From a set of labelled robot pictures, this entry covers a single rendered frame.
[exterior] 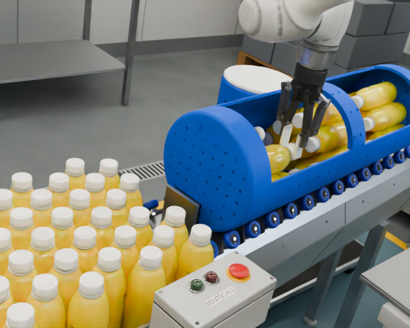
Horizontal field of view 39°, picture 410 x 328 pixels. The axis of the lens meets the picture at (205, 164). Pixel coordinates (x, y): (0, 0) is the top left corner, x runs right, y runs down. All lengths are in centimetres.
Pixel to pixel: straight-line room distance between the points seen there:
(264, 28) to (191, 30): 448
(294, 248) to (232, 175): 38
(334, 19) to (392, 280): 56
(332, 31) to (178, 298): 67
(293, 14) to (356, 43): 359
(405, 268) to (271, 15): 61
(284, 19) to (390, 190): 96
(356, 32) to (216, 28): 166
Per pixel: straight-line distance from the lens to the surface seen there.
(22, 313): 90
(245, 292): 98
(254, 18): 115
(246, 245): 139
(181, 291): 96
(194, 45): 568
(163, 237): 106
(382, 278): 127
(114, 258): 100
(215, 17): 577
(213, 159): 127
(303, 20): 116
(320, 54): 132
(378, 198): 191
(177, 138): 134
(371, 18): 478
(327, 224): 167
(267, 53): 531
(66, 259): 99
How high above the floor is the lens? 173
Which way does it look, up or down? 28 degrees down
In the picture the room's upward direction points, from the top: 11 degrees clockwise
